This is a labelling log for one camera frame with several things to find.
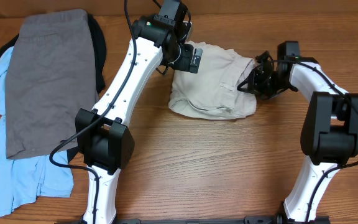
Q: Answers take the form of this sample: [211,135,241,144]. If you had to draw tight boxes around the beige khaki shorts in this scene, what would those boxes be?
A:
[168,41,257,120]

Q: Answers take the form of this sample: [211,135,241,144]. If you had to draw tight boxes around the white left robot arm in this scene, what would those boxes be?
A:
[75,0,202,223]

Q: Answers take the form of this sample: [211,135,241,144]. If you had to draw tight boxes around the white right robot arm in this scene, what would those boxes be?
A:
[237,41,358,223]

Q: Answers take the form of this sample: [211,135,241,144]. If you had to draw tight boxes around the black garment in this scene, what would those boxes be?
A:
[0,14,107,162]

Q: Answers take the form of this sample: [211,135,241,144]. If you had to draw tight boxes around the grey shorts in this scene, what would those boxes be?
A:
[5,9,98,159]

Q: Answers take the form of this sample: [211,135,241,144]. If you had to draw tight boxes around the light blue shirt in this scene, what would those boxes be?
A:
[0,47,74,217]

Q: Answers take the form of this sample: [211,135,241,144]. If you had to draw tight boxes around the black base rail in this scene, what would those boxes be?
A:
[54,215,331,224]

